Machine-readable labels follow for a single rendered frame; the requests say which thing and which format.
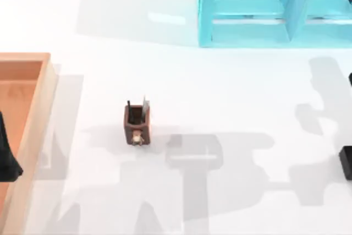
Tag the grey ruler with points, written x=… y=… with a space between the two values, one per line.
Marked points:
x=145 y=105

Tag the brown wooden pen holder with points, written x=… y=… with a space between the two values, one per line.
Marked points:
x=144 y=133

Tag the black pen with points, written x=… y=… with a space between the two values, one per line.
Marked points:
x=130 y=112

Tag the small tan figurine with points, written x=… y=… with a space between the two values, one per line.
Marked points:
x=136 y=138

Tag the light blue rack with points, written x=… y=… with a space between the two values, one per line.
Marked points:
x=247 y=9

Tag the shallow salmon-coloured box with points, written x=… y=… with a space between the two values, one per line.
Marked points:
x=24 y=103

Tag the small black object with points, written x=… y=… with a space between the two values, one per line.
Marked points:
x=350 y=79

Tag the black block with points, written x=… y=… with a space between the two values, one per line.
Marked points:
x=346 y=162

